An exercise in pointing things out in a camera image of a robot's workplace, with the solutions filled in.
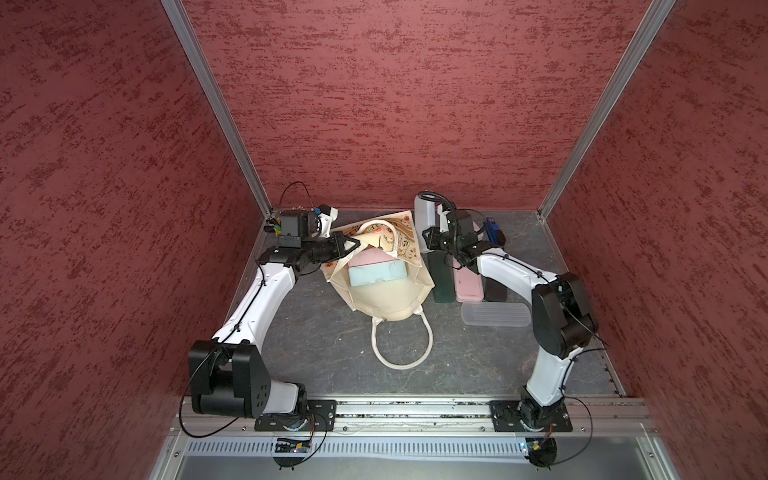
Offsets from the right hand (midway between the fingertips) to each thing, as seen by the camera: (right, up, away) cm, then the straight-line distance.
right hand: (426, 237), depth 94 cm
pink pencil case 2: (+14, -16, +2) cm, 22 cm away
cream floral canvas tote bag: (-11, -20, -2) cm, 23 cm away
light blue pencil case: (-14, -12, +3) cm, 19 cm away
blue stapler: (+28, +3, +18) cm, 33 cm away
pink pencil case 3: (+11, +2, -18) cm, 21 cm away
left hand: (-20, -3, -15) cm, 26 cm away
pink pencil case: (-18, -6, +4) cm, 20 cm away
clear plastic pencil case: (+22, -25, -1) cm, 33 cm away
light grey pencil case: (0, +6, -2) cm, 7 cm away
